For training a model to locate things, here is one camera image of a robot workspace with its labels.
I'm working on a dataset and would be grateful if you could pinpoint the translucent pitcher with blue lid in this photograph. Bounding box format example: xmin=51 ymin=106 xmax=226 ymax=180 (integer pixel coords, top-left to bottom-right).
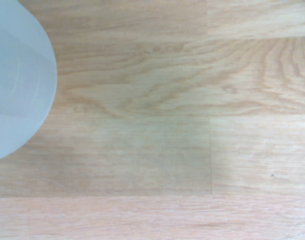
xmin=0 ymin=0 xmax=59 ymax=162

